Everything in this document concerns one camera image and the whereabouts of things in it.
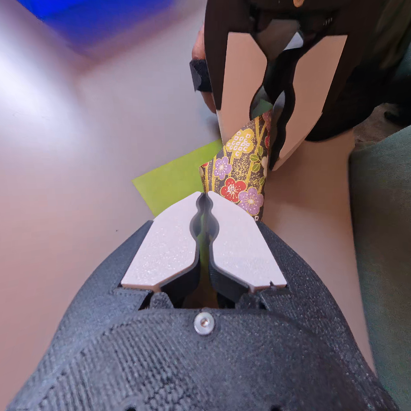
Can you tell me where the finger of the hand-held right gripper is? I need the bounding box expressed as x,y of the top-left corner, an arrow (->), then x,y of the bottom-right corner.
215,32 -> 269,153
269,34 -> 348,172

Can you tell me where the person's right forearm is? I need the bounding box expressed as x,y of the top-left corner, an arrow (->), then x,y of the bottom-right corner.
350,0 -> 411,129

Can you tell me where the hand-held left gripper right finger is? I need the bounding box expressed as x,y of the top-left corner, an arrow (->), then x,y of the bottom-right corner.
206,191 -> 288,307

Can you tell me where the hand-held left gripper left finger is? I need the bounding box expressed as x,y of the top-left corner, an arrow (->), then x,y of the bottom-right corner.
121,192 -> 205,307

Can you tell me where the blue plastic bin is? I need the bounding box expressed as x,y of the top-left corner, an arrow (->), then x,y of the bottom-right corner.
16,0 -> 177,55

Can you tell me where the person's right hand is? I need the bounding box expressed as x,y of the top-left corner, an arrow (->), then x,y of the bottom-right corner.
192,26 -> 219,115

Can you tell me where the green backed floral paper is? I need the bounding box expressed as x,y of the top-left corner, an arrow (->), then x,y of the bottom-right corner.
133,97 -> 275,309

